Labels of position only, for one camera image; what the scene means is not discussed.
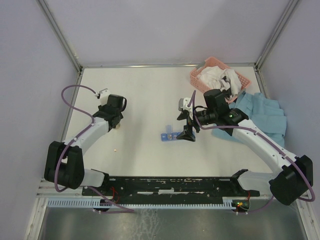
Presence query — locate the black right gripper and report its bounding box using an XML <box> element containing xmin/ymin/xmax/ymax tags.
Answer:
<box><xmin>176</xmin><ymin>107</ymin><xmax>217</xmax><ymax>142</ymax></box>

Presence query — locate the clear bottle of yellow capsules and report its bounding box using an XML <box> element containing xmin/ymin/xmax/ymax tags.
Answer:
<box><xmin>114</xmin><ymin>123</ymin><xmax>121</xmax><ymax>130</ymax></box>

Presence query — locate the blue weekly pill organizer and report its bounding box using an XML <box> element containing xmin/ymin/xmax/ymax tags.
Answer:
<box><xmin>160</xmin><ymin>125</ymin><xmax>184</xmax><ymax>142</ymax></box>

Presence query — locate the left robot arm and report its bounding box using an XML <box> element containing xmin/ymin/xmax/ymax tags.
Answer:
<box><xmin>44</xmin><ymin>94</ymin><xmax>127</xmax><ymax>195</ymax></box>

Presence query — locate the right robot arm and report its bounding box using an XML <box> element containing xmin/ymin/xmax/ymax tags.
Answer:
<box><xmin>176</xmin><ymin>89</ymin><xmax>316</xmax><ymax>206</ymax></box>

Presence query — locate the pink perforated plastic basket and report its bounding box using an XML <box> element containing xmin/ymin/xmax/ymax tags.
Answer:
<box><xmin>190</xmin><ymin>57</ymin><xmax>251</xmax><ymax>104</ymax></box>

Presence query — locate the white crumpled cloth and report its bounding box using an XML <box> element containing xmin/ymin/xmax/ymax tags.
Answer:
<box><xmin>197</xmin><ymin>66</ymin><xmax>242</xmax><ymax>97</ymax></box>

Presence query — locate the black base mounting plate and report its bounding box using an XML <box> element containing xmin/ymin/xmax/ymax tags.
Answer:
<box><xmin>95</xmin><ymin>173</ymin><xmax>260</xmax><ymax>204</ymax></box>

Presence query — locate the light blue cloth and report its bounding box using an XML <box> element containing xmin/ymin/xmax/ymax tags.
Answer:
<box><xmin>211</xmin><ymin>91</ymin><xmax>288</xmax><ymax>153</ymax></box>

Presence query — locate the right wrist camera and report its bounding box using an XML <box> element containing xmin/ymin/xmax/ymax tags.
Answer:
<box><xmin>178</xmin><ymin>97</ymin><xmax>194</xmax><ymax>112</ymax></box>

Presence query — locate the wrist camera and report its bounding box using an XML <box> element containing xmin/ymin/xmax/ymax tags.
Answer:
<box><xmin>95</xmin><ymin>88</ymin><xmax>111</xmax><ymax>106</ymax></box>
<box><xmin>178</xmin><ymin>97</ymin><xmax>194</xmax><ymax>112</ymax></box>

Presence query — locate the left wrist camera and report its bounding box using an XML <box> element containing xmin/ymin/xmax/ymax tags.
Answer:
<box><xmin>95</xmin><ymin>88</ymin><xmax>111</xmax><ymax>106</ymax></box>

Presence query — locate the light blue cable duct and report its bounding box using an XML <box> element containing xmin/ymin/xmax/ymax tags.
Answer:
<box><xmin>47</xmin><ymin>197</ymin><xmax>236</xmax><ymax>210</ymax></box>

